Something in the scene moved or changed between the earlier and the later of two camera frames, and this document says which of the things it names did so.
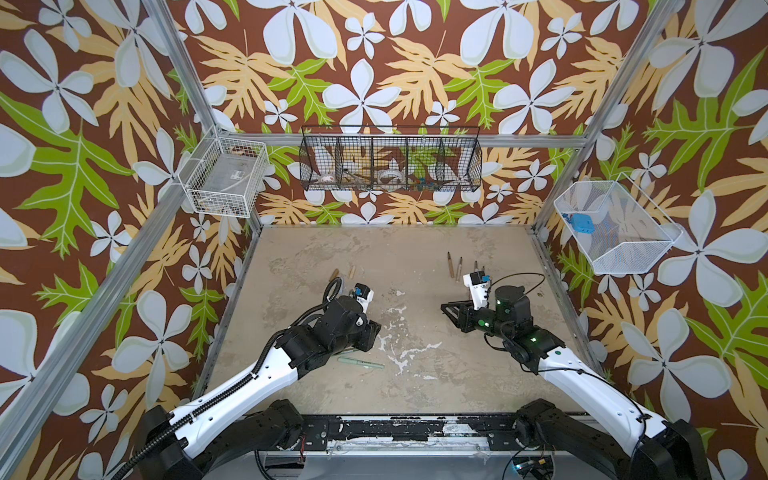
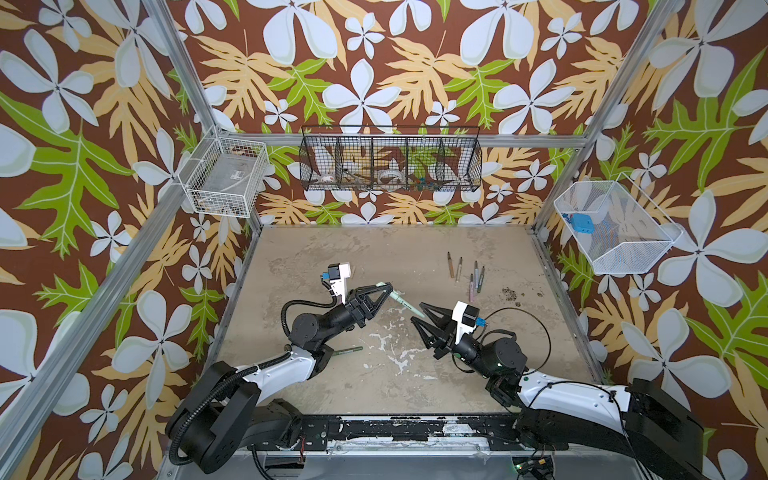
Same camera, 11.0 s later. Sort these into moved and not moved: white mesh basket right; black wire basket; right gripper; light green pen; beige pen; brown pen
Moved: right gripper; light green pen
Not moved: black wire basket; white mesh basket right; beige pen; brown pen
